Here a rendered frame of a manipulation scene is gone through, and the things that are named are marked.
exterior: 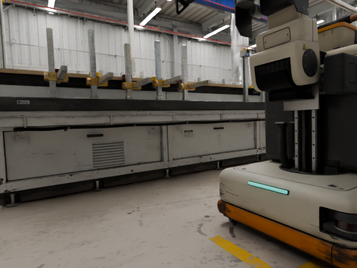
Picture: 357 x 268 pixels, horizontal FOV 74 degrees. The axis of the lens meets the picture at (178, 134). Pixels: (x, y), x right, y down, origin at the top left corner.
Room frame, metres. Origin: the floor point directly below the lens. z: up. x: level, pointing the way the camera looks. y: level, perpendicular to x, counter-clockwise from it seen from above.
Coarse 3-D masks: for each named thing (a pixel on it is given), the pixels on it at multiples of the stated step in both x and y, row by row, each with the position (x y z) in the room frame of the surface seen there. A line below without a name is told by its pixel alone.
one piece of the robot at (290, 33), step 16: (272, 16) 1.00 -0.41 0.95; (288, 16) 0.95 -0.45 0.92; (304, 16) 0.95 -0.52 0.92; (272, 32) 0.98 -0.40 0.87; (288, 32) 0.92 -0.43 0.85; (304, 32) 0.88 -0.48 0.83; (256, 48) 1.06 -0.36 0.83; (272, 48) 0.94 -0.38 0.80; (288, 48) 0.88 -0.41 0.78; (304, 48) 0.87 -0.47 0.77; (256, 64) 1.00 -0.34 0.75; (304, 64) 0.87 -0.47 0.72; (256, 80) 1.02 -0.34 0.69; (304, 80) 0.88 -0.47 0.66
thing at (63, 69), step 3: (63, 66) 1.28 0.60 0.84; (66, 66) 1.29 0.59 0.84; (60, 69) 1.31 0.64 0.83; (63, 69) 1.28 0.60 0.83; (66, 69) 1.29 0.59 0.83; (60, 72) 1.32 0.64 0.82; (63, 72) 1.31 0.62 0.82; (57, 75) 1.45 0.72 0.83; (60, 75) 1.38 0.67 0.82; (63, 75) 1.38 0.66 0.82; (57, 78) 1.47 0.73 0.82; (60, 78) 1.47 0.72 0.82; (57, 84) 1.63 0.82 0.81
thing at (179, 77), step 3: (180, 75) 1.67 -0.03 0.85; (171, 78) 1.77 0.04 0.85; (174, 78) 1.73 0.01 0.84; (177, 78) 1.69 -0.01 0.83; (180, 78) 1.67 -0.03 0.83; (183, 78) 1.68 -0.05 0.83; (165, 81) 1.85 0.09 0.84; (168, 81) 1.81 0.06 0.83; (171, 81) 1.77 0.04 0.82; (174, 81) 1.75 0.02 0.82; (165, 84) 1.86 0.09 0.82; (153, 87) 2.03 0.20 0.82
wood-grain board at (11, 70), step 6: (0, 72) 1.51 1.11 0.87; (6, 72) 1.52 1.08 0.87; (12, 72) 1.53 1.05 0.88; (18, 72) 1.55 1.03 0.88; (24, 72) 1.57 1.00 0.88; (30, 72) 1.59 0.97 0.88; (36, 72) 1.60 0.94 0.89; (42, 72) 1.62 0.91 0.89; (84, 78) 1.79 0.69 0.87; (114, 78) 1.88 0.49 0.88; (120, 78) 1.91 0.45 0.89; (132, 78) 1.96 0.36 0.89; (138, 78) 1.99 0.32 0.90; (144, 78) 2.02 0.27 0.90; (210, 84) 2.40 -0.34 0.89; (216, 84) 2.44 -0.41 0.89; (222, 84) 2.48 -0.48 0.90
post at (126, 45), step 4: (124, 44) 1.75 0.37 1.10; (128, 44) 1.75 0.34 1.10; (124, 48) 1.75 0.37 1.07; (128, 48) 1.75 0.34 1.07; (124, 52) 1.76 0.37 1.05; (128, 52) 1.75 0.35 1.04; (124, 56) 1.76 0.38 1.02; (128, 56) 1.75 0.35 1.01; (124, 60) 1.76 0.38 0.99; (128, 60) 1.75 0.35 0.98; (128, 64) 1.74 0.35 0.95; (128, 68) 1.74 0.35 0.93; (128, 72) 1.74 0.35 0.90; (128, 76) 1.74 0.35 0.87; (128, 80) 1.74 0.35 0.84; (128, 92) 1.74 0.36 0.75
